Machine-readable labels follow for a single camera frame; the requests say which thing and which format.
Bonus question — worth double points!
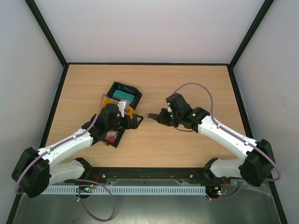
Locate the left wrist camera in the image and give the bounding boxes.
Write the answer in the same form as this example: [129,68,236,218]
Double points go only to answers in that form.
[117,100,129,118]

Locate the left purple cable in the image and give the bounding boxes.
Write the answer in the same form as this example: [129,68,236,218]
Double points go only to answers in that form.
[14,93,113,195]

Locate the teal card stack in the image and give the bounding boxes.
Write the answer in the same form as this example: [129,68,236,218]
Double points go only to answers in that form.
[112,90,135,104]

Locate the black bin with teal cards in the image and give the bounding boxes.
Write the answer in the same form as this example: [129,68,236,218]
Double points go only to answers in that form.
[107,82,142,110]

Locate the black front rail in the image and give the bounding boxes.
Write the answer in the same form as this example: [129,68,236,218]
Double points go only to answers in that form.
[63,166,246,185]

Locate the purple cable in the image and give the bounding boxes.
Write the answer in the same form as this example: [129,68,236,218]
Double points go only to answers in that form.
[174,82,281,182]
[14,93,113,195]

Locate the black aluminium frame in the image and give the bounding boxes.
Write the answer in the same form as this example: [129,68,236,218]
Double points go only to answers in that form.
[6,0,299,224]

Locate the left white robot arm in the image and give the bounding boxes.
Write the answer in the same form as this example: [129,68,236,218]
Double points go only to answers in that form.
[11,101,143,198]

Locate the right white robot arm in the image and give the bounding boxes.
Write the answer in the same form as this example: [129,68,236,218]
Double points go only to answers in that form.
[148,93,274,187]

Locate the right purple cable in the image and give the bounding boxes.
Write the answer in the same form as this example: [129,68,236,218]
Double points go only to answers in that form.
[174,82,281,182]

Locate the yellow bin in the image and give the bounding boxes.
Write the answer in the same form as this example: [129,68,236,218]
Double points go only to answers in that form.
[98,94,135,118]

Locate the black bin with red cards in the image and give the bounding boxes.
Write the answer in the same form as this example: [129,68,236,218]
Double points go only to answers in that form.
[93,129,125,148]

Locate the red white card stack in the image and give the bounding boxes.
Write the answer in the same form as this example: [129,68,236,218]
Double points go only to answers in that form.
[105,131,119,143]

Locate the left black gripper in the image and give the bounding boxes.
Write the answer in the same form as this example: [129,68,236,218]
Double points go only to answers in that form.
[107,114,143,132]

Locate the white slotted cable duct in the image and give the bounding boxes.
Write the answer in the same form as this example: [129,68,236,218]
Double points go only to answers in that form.
[43,185,206,196]

